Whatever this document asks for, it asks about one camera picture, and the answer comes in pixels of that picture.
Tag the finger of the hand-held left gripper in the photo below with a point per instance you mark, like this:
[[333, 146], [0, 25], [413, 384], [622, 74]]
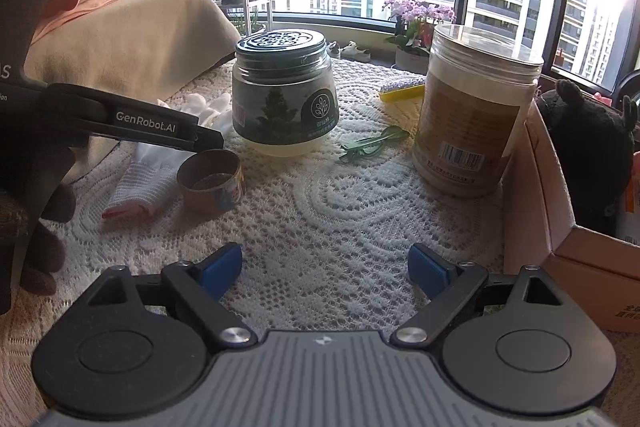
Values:
[[210, 139]]

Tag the person's left hand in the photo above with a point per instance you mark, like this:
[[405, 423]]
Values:
[[50, 207]]

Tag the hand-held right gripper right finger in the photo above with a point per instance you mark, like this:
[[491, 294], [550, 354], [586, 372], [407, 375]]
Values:
[[427, 269]]

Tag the black plush toy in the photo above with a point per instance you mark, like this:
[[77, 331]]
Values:
[[585, 142]]

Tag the dark-lidded round jar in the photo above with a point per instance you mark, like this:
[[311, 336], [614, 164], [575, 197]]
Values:
[[285, 107]]

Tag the beige sofa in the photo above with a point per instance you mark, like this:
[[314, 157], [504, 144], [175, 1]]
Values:
[[140, 37]]

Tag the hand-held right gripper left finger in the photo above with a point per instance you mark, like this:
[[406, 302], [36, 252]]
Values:
[[220, 269]]

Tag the white lace tablecloth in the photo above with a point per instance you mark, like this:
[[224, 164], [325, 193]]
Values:
[[325, 207]]

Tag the pink item on sill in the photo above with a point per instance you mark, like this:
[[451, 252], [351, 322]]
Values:
[[603, 98]]

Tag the yellow glitter sponge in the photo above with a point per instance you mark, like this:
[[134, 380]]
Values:
[[400, 91]]

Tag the white shoe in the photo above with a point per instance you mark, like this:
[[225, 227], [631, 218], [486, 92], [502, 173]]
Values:
[[335, 51], [357, 53]]

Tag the green plastic clip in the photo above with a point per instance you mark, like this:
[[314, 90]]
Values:
[[372, 144]]

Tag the potted pink orchid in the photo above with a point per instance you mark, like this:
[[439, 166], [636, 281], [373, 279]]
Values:
[[415, 52]]

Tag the white knit glove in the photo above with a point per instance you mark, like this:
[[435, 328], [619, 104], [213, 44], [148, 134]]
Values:
[[140, 182]]

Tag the pink cardboard box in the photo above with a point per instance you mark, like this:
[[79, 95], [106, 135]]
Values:
[[550, 207]]

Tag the brown cardboard tape roll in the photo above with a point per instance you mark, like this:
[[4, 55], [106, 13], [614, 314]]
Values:
[[225, 197]]

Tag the tall clear brown-label jar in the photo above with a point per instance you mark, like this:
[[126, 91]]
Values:
[[465, 117]]

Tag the person's left forearm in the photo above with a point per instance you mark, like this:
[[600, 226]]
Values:
[[10, 232]]

